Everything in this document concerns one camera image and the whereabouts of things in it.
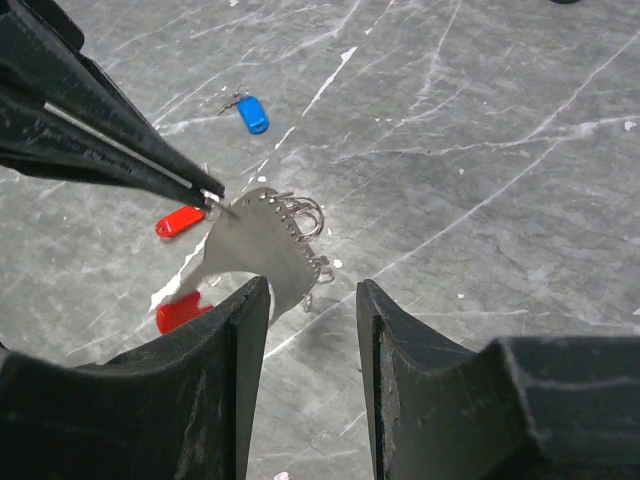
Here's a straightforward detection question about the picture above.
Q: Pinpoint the grey keyring holder red handle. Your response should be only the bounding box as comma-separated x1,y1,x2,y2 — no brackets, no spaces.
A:
156,187,335,334

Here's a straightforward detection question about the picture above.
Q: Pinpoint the red tagged key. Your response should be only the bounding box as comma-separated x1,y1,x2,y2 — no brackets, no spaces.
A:
155,192,239,240

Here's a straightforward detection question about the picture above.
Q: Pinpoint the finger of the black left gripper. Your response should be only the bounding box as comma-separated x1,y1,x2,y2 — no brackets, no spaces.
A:
1,1,225,210

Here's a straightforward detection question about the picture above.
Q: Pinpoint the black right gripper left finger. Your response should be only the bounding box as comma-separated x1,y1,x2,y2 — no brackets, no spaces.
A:
1,277,271,479

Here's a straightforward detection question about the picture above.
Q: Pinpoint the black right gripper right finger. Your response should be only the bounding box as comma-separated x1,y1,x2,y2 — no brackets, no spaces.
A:
356,280,639,479

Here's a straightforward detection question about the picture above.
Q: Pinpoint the blue tagged key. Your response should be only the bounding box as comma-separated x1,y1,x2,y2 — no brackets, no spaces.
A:
217,84,270,135

